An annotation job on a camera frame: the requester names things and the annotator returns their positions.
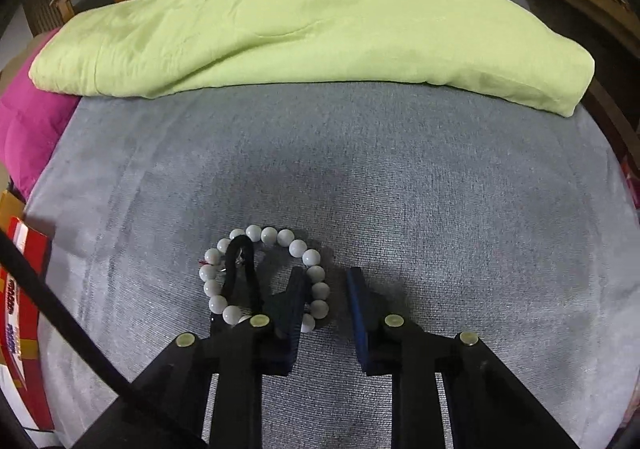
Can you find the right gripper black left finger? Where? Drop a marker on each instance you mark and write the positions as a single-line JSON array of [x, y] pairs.
[[263, 345]]

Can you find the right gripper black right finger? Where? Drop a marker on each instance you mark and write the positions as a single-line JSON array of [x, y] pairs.
[[389, 345]]

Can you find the grey bed cover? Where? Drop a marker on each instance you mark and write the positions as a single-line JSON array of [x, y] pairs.
[[467, 213]]

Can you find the red tray white lining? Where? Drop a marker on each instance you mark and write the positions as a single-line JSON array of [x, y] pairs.
[[19, 327]]

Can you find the orange tray white lining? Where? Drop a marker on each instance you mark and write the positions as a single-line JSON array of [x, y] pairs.
[[10, 207]]

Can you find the light green folded blanket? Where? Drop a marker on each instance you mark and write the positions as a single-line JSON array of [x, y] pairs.
[[152, 48]]

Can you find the magenta pillow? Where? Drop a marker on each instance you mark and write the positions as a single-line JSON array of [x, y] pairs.
[[32, 120]]

